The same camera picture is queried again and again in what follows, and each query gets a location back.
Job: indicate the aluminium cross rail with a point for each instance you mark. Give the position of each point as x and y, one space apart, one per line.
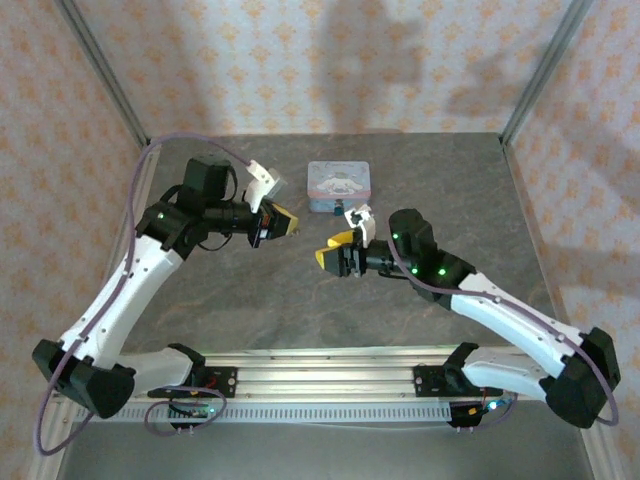
325 372

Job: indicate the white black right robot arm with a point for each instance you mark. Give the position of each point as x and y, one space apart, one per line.
515 315

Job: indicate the aluminium lower frame rail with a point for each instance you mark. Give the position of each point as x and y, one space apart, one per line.
597 450
52 450

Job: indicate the controller board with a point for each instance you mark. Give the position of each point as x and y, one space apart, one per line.
465 417
197 411

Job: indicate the left controller board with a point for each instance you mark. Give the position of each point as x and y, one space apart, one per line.
197 411

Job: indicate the aluminium table side rail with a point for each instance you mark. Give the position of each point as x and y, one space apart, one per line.
530 226
145 170

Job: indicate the right controller board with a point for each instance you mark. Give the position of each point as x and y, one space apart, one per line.
465 417

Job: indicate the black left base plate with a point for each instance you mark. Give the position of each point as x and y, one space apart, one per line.
225 382

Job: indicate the aluminium frame post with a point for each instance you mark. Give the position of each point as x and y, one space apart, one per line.
106 75
542 75

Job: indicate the small blue silver padlock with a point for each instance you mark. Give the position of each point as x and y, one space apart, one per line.
339 206

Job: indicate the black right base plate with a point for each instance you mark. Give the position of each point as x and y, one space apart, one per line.
427 382

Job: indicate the pastel cartoon tin box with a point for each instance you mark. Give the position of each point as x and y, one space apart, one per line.
340 177

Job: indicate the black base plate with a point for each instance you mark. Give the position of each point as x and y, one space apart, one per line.
427 382
225 382

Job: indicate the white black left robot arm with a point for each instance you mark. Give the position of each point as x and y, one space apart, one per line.
125 290

